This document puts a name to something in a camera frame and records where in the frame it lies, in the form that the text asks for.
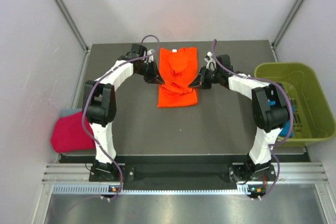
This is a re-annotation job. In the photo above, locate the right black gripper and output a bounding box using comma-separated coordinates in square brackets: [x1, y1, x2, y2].
[189, 66, 222, 89]

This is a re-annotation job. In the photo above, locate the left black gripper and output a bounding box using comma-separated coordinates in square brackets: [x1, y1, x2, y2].
[135, 59, 164, 84]

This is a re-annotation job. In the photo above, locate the orange t shirt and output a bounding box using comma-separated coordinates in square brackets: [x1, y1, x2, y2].
[157, 47, 198, 108]

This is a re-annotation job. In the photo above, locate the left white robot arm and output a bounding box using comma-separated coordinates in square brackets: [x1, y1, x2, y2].
[82, 44, 164, 182]

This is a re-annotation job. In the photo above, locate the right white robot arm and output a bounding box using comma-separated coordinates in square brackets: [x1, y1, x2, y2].
[189, 52, 290, 184]

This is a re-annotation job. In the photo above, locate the grey folded t shirt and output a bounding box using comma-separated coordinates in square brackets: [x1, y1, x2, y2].
[60, 108, 82, 118]

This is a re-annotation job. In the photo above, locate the blue t shirt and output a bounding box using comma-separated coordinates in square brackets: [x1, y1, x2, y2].
[268, 100, 295, 138]

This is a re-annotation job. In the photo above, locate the red folded t shirt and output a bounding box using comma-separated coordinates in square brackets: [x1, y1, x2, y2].
[50, 111, 95, 153]

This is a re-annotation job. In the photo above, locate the olive green plastic bin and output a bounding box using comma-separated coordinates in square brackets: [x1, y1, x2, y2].
[254, 62, 335, 147]

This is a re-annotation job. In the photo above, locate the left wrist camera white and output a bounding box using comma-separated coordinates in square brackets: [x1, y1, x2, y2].
[144, 49, 155, 63]

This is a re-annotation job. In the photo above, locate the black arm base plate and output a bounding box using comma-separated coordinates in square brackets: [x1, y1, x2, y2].
[89, 164, 275, 184]

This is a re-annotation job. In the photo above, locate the slotted cable duct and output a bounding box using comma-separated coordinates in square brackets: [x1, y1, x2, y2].
[52, 184, 265, 196]

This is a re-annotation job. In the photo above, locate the aluminium frame rail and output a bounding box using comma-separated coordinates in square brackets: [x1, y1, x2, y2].
[42, 162, 329, 184]

